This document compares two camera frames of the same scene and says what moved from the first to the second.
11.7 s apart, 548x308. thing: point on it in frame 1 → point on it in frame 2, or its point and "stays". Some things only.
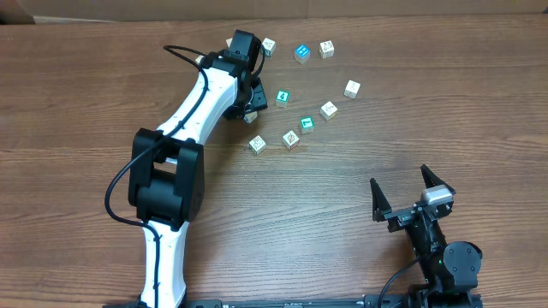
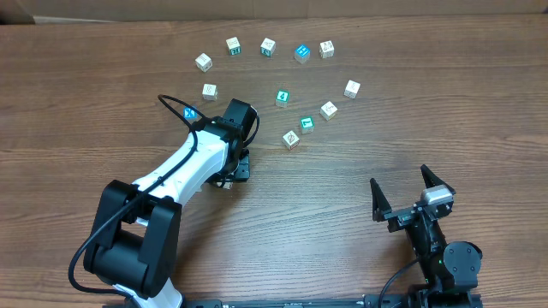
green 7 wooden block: [307, 125] stays
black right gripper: [401, 217] stays
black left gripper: [259, 98] → [241, 170]
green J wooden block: [269, 46] stays
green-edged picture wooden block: [258, 145] → [228, 185]
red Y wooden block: [290, 140] stays
